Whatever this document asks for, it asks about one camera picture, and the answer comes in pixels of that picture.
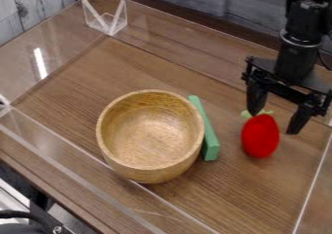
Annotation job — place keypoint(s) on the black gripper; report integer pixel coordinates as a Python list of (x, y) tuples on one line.
[(312, 90)]

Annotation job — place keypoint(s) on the red felt strawberry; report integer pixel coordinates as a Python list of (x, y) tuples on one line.
[(260, 136)]

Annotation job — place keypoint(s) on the wooden bowl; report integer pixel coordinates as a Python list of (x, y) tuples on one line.
[(149, 133)]

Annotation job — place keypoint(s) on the black metal bracket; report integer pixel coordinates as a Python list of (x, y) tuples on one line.
[(52, 226)]

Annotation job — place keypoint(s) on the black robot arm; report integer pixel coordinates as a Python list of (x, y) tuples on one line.
[(288, 76)]

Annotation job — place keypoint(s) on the green rectangular block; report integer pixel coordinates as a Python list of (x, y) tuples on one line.
[(210, 145)]

